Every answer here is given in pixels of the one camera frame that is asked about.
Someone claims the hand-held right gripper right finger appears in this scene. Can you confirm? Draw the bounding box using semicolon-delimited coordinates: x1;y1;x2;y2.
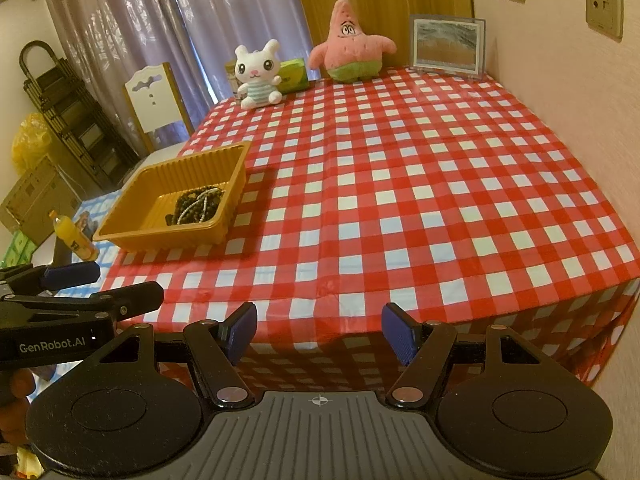
381;302;566;408

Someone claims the orange plastic tray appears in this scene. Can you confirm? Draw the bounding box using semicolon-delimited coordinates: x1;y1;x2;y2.
92;141;252;252

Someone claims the yellow plastic bag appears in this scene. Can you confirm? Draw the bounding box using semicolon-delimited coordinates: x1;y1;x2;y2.
11;112;53;176

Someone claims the white wooden chair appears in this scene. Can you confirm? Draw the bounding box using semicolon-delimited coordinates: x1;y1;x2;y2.
124;62;196;153

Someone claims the tall food jar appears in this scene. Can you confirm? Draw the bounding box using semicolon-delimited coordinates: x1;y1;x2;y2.
224;60;241;100

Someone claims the brown cardboard box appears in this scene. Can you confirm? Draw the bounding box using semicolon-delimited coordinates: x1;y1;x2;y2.
0;155;83;233

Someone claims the white bunny plush toy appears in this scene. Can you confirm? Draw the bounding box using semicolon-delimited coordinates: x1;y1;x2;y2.
234;39;283;110

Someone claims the blue patterned cloth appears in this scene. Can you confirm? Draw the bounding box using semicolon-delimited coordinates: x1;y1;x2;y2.
25;190;126;406

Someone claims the green tissue box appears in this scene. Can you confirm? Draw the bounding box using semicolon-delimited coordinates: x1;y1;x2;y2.
277;58;308;93

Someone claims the purple sheer curtain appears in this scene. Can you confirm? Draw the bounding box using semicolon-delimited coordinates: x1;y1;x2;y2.
37;0;316;131

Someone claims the stack of green boxes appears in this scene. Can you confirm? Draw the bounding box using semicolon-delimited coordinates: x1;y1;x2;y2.
2;232;38;268

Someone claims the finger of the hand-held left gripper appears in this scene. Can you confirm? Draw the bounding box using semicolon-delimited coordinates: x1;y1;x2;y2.
0;261;101;295
0;281;165;328

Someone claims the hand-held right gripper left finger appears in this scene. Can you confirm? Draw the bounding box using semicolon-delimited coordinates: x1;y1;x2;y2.
85;301;258;408

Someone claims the gold wall socket plate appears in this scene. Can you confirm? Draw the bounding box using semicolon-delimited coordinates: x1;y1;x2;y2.
584;0;625;41

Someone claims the white pearl necklace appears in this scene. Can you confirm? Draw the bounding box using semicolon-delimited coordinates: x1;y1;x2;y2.
185;189;223;221

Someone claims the framed sand picture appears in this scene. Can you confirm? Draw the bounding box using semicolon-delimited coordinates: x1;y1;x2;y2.
409;14;487;80

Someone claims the person's left hand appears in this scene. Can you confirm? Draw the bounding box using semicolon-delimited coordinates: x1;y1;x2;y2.
0;367;38;443

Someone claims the pink starfish plush toy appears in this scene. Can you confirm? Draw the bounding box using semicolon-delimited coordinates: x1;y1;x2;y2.
307;0;397;83

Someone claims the red checkered tablecloth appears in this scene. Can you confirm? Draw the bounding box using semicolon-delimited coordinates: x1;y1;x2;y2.
97;65;640;406

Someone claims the black folding rack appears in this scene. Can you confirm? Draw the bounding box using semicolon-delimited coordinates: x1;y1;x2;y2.
19;40;141;198

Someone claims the orange juice bottle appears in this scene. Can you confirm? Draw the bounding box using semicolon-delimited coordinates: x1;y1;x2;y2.
48;210;99;261

